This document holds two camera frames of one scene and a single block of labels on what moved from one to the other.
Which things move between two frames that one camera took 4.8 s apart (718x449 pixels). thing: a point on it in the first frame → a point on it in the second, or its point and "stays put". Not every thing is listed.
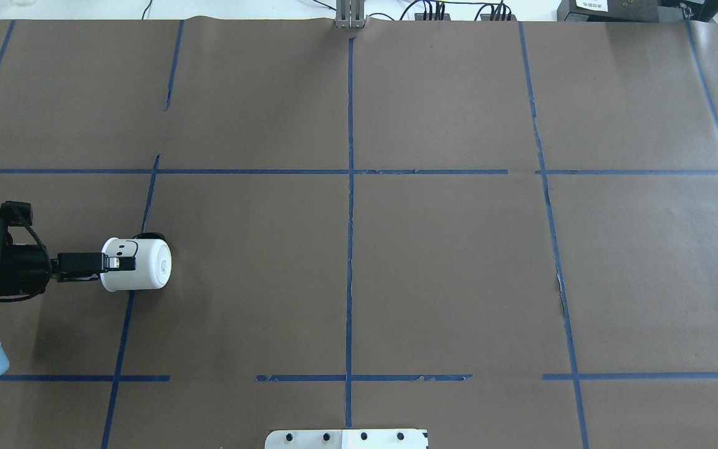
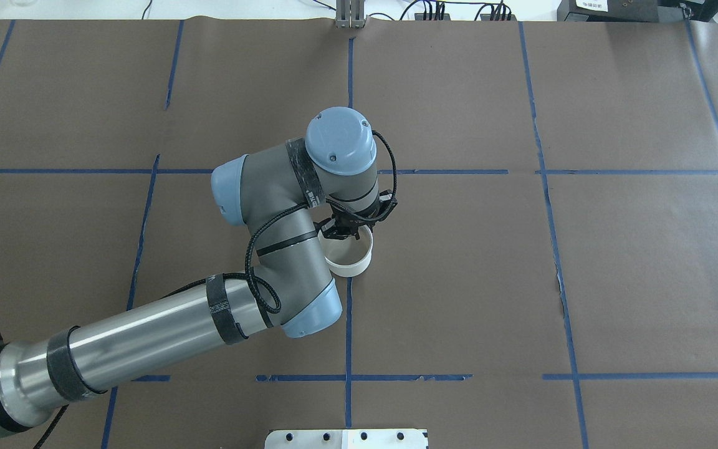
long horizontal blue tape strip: (251, 171) stays put
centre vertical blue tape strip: (350, 195) stays put
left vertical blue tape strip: (108, 424) stays put
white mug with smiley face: (153, 264) → (349, 257)
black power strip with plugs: (500, 15) stays put
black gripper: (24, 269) → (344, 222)
